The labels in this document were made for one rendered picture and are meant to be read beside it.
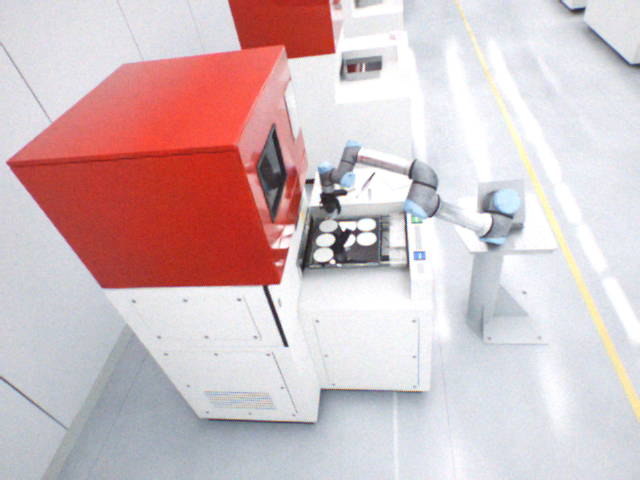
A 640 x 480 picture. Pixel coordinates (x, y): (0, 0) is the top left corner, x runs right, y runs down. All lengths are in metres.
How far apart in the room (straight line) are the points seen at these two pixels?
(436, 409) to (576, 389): 0.77
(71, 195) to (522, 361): 2.45
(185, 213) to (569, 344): 2.37
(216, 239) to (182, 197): 0.19
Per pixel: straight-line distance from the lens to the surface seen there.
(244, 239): 1.45
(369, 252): 2.11
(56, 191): 1.62
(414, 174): 1.94
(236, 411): 2.58
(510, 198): 2.13
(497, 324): 2.97
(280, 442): 2.63
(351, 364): 2.36
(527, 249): 2.29
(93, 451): 3.10
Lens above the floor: 2.37
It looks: 42 degrees down
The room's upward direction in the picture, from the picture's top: 11 degrees counter-clockwise
